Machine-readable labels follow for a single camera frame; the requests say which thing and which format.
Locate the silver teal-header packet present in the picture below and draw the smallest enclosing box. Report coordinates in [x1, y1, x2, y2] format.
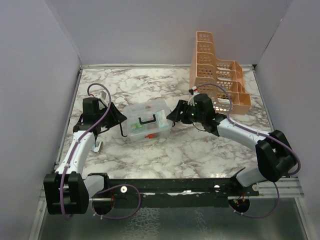
[156, 110, 171, 128]

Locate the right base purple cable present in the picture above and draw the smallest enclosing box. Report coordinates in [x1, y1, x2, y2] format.
[228, 181, 280, 218]

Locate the orange plastic file rack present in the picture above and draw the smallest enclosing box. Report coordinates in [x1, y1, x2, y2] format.
[189, 31, 252, 115]

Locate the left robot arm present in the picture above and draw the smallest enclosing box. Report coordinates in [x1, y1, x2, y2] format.
[43, 97, 127, 215]

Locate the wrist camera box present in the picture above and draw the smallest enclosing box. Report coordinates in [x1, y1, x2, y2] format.
[188, 86, 199, 106]
[90, 90, 107, 110]

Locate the black box handle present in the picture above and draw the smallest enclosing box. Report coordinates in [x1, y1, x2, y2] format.
[138, 114, 157, 125]
[119, 121, 128, 138]

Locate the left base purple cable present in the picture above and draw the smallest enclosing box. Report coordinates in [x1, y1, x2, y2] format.
[91, 184, 142, 221]

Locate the small green box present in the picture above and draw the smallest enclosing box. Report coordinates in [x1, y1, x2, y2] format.
[130, 122, 143, 131]

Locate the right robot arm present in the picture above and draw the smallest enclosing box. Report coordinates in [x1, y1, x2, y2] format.
[166, 93, 298, 196]

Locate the clear first aid box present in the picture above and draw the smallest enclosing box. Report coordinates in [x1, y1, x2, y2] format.
[123, 106, 173, 142]

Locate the black front frame bar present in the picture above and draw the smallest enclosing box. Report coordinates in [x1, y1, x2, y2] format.
[90, 178, 259, 211]

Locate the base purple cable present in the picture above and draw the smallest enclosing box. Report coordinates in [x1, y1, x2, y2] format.
[91, 184, 142, 221]
[228, 181, 280, 218]

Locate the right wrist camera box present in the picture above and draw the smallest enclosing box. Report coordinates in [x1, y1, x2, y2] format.
[188, 86, 199, 106]

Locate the small white clip piece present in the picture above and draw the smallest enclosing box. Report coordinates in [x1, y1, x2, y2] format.
[92, 141, 103, 153]

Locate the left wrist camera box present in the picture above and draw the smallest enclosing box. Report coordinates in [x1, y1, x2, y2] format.
[90, 90, 107, 110]

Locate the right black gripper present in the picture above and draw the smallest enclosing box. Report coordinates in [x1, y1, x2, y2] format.
[167, 100, 205, 125]

